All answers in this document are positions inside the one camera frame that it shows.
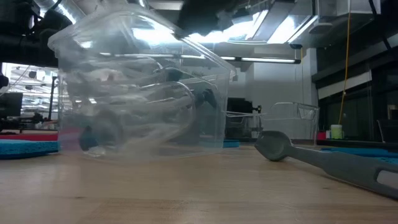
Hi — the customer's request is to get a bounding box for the black computer monitor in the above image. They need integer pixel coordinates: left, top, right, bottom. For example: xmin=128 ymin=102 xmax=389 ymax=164
xmin=226 ymin=97 xmax=253 ymax=114
xmin=0 ymin=92 xmax=24 ymax=118

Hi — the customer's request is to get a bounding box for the deep clear plastic bin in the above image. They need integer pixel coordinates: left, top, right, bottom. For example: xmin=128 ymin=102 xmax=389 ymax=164
xmin=47 ymin=6 xmax=237 ymax=162

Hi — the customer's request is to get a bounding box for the long hanging ceiling lamp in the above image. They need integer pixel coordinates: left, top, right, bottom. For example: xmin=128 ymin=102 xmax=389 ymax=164
xmin=99 ymin=52 xmax=302 ymax=65

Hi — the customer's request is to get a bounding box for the red plastic scoop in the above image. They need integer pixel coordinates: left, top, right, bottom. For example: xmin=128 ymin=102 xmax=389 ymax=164
xmin=0 ymin=129 xmax=83 ymax=142

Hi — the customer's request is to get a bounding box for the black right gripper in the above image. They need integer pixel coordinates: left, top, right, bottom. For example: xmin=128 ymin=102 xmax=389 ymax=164
xmin=175 ymin=0 xmax=242 ymax=39

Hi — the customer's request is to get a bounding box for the silver ventilation duct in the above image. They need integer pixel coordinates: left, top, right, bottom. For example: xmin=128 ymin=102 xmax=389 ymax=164
xmin=32 ymin=0 xmax=88 ymax=24

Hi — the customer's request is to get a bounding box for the grey plastic scoop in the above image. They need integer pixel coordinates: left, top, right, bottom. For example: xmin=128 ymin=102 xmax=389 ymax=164
xmin=254 ymin=130 xmax=398 ymax=200

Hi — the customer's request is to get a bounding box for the yellow cable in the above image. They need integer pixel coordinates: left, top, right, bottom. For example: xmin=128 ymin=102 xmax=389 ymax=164
xmin=338 ymin=0 xmax=352 ymax=125

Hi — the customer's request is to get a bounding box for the light green cup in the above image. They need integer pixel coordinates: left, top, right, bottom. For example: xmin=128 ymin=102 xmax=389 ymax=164
xmin=330 ymin=124 xmax=345 ymax=140

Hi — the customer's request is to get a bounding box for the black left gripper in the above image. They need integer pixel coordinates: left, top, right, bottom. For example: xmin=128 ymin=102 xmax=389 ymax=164
xmin=39 ymin=11 xmax=73 ymax=68

